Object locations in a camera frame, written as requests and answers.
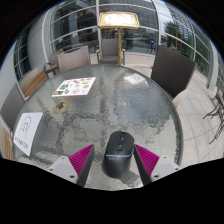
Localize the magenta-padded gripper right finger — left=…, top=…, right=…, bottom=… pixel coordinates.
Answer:
left=133, top=143, right=182, bottom=186

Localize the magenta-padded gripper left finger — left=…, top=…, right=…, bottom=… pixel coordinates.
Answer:
left=47, top=143, right=96, bottom=188

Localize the black computer mouse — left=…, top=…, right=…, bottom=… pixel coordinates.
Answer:
left=101, top=130, right=136, bottom=179

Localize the white printed mouse pad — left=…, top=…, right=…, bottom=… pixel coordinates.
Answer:
left=13, top=111, right=44, bottom=157

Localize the food picture menu card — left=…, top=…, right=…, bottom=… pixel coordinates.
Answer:
left=51, top=76, right=97, bottom=98

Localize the black metal chair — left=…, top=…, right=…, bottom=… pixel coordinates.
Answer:
left=202, top=85, right=224, bottom=145

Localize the dark wicker chair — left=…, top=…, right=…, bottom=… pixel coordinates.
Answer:
left=150, top=45, right=197, bottom=110
left=96, top=37, right=127, bottom=66
left=56, top=45, right=92, bottom=73
left=0, top=82, right=28, bottom=135
left=42, top=49, right=65, bottom=76

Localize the gold menu display stand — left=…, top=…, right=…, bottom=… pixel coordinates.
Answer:
left=97, top=11, right=141, bottom=66

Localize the round brass table hole ring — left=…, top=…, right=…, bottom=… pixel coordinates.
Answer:
left=53, top=99, right=70, bottom=115

